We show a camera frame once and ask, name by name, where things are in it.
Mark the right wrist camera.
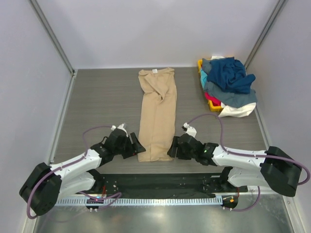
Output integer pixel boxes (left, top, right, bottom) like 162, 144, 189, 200
182, 123, 197, 138

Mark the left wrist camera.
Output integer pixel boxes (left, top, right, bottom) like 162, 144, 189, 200
109, 123, 129, 138

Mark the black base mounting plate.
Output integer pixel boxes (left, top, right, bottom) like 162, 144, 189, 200
85, 173, 248, 199

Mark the cyan t-shirt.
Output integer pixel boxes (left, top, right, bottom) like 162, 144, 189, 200
200, 69, 207, 88

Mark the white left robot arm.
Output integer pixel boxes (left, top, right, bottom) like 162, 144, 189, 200
19, 128, 146, 219

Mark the slotted cable duct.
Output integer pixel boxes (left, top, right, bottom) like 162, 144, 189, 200
55, 196, 223, 207

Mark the yellow plastic bin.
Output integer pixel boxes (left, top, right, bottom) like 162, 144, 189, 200
197, 59, 223, 112

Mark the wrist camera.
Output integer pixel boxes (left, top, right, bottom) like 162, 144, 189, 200
182, 123, 197, 138
109, 123, 129, 138

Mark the beige t-shirt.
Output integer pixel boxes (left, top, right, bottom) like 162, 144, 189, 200
138, 67, 177, 162

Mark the dark blue t-shirt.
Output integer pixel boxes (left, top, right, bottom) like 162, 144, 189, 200
207, 57, 256, 94

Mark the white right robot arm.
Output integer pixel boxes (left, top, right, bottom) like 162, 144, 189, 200
167, 133, 302, 197

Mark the grey-blue t-shirt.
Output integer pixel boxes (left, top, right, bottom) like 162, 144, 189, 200
201, 58, 258, 108

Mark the pink red t-shirt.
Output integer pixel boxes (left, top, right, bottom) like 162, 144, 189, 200
205, 92, 221, 106

